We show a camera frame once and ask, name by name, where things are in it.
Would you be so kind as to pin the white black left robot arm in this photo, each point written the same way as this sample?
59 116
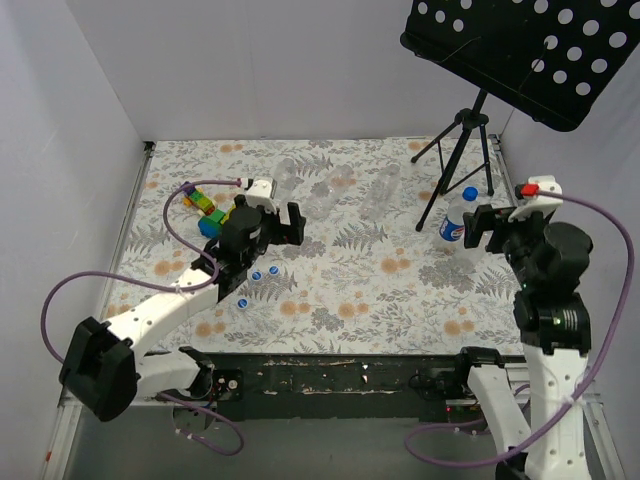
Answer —
109 364

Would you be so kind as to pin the toy block car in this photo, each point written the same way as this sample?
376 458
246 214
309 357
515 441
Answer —
194 197

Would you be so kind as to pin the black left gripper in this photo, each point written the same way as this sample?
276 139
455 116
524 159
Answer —
279 226

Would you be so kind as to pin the black music stand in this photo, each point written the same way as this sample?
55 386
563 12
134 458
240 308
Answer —
550 60

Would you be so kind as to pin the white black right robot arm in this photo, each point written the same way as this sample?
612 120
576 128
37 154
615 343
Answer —
555 333

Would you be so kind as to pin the clear bottle blue label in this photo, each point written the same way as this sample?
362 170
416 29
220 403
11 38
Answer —
452 227

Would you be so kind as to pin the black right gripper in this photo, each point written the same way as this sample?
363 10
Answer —
493 230

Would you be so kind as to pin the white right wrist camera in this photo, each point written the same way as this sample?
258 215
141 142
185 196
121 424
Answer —
537 194

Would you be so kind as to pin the green blue toy blocks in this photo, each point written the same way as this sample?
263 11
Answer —
210 226

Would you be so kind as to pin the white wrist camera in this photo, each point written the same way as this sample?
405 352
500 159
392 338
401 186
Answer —
537 194
260 192

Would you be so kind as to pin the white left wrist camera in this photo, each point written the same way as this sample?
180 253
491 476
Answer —
260 192

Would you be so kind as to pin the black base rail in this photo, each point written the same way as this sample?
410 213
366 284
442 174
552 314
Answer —
339 386

